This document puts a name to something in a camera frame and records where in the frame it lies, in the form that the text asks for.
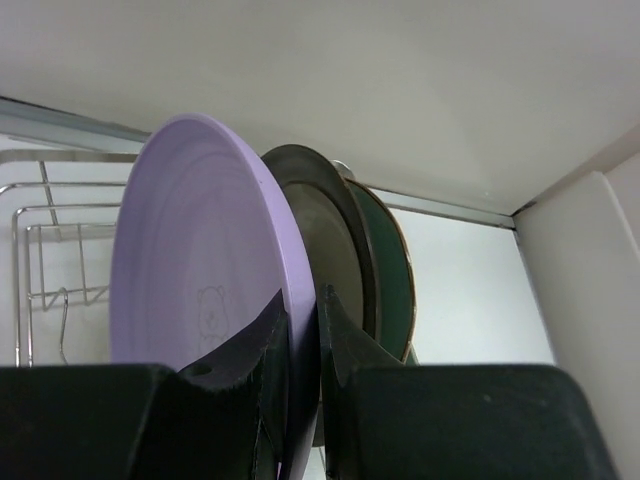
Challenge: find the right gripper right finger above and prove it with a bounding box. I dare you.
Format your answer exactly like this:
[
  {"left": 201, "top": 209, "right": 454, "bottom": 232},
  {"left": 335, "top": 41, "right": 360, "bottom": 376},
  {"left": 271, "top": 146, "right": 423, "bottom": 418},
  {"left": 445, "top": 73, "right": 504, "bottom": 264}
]
[{"left": 317, "top": 285, "right": 618, "bottom": 479}]

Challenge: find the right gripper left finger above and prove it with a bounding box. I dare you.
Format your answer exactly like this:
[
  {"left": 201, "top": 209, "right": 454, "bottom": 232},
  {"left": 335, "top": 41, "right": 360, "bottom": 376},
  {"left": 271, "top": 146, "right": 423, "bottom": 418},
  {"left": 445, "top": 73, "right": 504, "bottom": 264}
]
[{"left": 1, "top": 295, "right": 288, "bottom": 479}]

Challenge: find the teal round flower plate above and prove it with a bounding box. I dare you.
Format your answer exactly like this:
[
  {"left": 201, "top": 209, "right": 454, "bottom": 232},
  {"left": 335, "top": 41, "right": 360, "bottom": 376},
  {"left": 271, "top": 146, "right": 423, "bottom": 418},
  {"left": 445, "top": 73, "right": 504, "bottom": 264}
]
[{"left": 347, "top": 180, "right": 417, "bottom": 364}]

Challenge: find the purple plate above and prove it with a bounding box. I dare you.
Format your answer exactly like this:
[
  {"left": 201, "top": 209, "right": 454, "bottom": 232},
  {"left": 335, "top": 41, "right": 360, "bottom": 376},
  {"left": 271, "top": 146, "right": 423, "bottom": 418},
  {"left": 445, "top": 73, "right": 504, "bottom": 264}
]
[{"left": 109, "top": 113, "right": 320, "bottom": 479}]

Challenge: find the wire dish rack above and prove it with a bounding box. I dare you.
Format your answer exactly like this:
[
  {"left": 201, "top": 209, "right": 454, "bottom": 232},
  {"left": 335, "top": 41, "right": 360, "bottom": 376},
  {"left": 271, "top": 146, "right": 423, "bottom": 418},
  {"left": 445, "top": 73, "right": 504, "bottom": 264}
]
[{"left": 1, "top": 148, "right": 136, "bottom": 367}]

